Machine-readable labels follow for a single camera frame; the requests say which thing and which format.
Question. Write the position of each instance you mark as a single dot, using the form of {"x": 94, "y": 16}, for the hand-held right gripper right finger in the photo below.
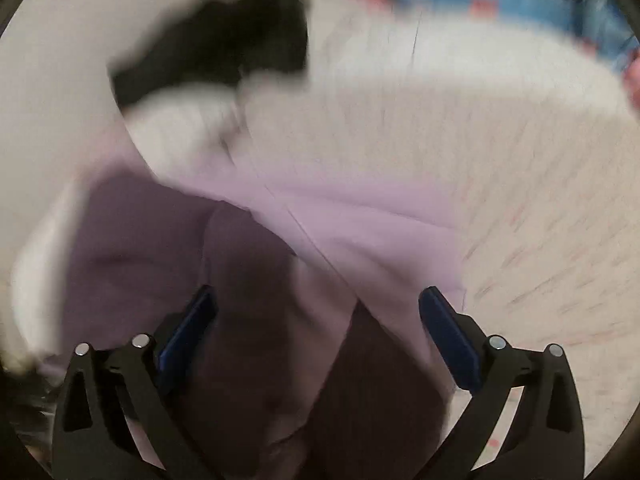
{"x": 450, "y": 342}

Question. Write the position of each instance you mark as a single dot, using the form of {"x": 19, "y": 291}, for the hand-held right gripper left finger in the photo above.
{"x": 186, "y": 342}

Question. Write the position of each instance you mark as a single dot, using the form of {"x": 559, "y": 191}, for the light purple garment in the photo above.
{"x": 325, "y": 210}

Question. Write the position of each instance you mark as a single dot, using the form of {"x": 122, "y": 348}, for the black cloth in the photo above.
{"x": 225, "y": 45}

